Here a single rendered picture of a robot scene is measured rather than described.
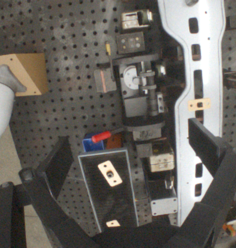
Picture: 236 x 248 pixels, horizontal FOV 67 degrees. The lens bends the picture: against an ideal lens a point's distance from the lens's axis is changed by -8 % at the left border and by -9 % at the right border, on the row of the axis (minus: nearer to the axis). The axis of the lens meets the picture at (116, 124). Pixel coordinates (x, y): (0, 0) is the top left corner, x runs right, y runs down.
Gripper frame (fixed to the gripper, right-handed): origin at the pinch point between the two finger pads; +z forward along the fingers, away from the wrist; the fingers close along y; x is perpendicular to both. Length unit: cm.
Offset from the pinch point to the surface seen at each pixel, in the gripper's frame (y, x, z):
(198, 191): 26, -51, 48
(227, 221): 39, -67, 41
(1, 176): -150, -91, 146
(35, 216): -130, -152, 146
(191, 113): 22, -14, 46
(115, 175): -6.2, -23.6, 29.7
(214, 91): 31, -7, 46
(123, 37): 2.1, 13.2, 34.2
